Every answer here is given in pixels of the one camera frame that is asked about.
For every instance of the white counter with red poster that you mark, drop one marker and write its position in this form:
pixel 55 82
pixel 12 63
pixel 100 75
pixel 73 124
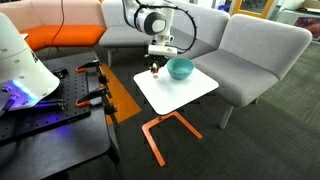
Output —
pixel 300 21

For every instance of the red and white glue stick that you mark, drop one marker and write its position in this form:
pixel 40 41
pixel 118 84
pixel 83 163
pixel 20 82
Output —
pixel 155 74

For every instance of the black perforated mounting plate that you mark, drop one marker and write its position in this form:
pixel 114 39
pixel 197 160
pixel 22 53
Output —
pixel 40 116

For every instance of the black robot table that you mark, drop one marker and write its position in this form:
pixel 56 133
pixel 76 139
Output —
pixel 66 146

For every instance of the white side table orange frame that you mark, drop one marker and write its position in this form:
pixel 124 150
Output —
pixel 173 88

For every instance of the small black bracket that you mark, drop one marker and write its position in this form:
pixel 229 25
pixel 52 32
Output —
pixel 60 72

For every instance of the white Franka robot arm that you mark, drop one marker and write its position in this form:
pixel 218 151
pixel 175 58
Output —
pixel 20 66

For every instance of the grey sectional sofa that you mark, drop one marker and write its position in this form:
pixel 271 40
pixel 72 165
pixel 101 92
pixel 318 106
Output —
pixel 246 60

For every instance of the pink and orange sofa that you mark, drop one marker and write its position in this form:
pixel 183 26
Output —
pixel 63 35

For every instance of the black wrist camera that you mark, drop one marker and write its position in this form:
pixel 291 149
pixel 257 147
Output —
pixel 151 58

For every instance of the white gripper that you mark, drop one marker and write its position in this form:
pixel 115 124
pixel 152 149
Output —
pixel 163 51

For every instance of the yellow door frame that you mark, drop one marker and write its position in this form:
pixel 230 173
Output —
pixel 252 14

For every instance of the grey corner sofa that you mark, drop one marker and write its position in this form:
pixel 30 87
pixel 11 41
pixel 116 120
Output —
pixel 203 26

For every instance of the teal bowl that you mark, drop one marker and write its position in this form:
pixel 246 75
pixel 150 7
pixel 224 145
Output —
pixel 180 71

